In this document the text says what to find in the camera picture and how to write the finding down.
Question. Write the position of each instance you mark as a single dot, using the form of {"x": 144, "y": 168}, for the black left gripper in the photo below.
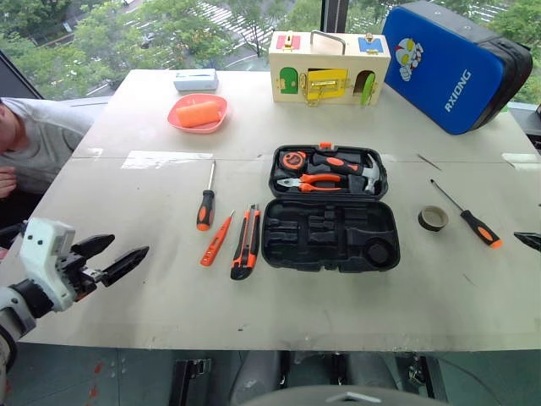
{"x": 74, "y": 270}

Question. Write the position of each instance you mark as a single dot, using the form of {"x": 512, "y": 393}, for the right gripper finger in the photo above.
{"x": 530, "y": 242}

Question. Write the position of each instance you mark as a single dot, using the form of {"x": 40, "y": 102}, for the long black orange screwdriver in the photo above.
{"x": 482, "y": 232}

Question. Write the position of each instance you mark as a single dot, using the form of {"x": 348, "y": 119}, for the short black orange screwdriver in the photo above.
{"x": 206, "y": 211}

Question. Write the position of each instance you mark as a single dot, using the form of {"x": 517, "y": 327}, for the black tape roll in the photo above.
{"x": 423, "y": 223}

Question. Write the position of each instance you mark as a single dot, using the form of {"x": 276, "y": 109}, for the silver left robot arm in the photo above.
{"x": 17, "y": 311}

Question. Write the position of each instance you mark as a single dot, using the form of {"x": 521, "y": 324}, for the black tool case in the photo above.
{"x": 329, "y": 254}

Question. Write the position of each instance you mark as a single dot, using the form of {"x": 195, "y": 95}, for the wooden lock box toy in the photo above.
{"x": 296, "y": 59}

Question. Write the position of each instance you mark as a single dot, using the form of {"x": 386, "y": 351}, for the person's bare hand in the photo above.
{"x": 6, "y": 182}

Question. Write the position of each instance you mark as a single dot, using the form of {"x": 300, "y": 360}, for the orange voltage tester pen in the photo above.
{"x": 213, "y": 248}

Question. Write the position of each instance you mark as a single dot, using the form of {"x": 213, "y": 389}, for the thin metal rod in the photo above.
{"x": 429, "y": 162}

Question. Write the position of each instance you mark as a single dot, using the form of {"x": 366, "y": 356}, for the person in grey shirt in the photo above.
{"x": 46, "y": 139}

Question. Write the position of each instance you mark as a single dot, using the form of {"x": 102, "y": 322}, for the orange black utility knife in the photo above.
{"x": 245, "y": 250}

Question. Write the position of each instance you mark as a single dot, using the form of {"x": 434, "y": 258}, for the pink plastic plate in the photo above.
{"x": 198, "y": 130}

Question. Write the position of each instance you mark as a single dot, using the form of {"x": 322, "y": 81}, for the orange sponge block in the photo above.
{"x": 198, "y": 113}

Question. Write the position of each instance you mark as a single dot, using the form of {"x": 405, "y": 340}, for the white blue tissue box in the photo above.
{"x": 195, "y": 80}

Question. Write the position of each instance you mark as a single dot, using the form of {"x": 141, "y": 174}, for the blue padded kick shield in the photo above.
{"x": 439, "y": 59}

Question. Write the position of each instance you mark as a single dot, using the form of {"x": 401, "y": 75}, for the orange black tape measure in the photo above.
{"x": 292, "y": 160}

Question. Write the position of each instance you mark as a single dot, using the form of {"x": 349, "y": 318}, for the black metal table bracket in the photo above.
{"x": 190, "y": 380}

